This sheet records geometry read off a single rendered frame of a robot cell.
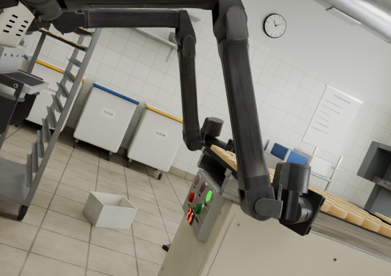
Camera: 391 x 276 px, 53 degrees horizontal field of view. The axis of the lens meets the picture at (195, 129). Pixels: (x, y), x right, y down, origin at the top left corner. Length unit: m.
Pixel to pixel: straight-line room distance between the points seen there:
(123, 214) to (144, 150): 1.81
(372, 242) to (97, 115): 3.62
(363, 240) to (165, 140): 3.53
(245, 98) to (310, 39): 4.99
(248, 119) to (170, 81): 4.36
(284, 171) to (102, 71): 4.38
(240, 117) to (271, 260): 0.46
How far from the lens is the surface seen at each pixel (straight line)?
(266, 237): 1.07
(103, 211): 2.73
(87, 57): 2.23
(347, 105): 6.10
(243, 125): 0.80
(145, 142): 4.53
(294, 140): 5.78
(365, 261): 1.25
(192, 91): 1.38
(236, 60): 0.81
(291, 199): 0.83
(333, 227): 1.16
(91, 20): 1.27
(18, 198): 2.39
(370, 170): 1.77
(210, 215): 1.06
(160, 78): 5.12
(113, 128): 4.47
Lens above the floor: 1.04
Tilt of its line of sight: 4 degrees down
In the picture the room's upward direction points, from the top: 24 degrees clockwise
